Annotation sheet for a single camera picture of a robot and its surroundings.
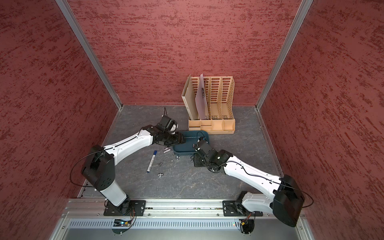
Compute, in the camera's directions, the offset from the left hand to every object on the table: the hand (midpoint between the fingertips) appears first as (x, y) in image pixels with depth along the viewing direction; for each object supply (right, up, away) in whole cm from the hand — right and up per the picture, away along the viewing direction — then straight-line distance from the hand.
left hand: (181, 144), depth 86 cm
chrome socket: (-11, -5, +9) cm, 15 cm away
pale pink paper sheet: (+13, +30, +28) cm, 43 cm away
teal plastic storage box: (+5, +1, +17) cm, 18 cm away
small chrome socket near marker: (-13, -12, +3) cm, 18 cm away
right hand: (+9, -9, -6) cm, 14 cm away
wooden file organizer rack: (+27, +35, +28) cm, 52 cm away
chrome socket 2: (-3, -9, +4) cm, 10 cm away
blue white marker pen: (-18, -8, +7) cm, 21 cm away
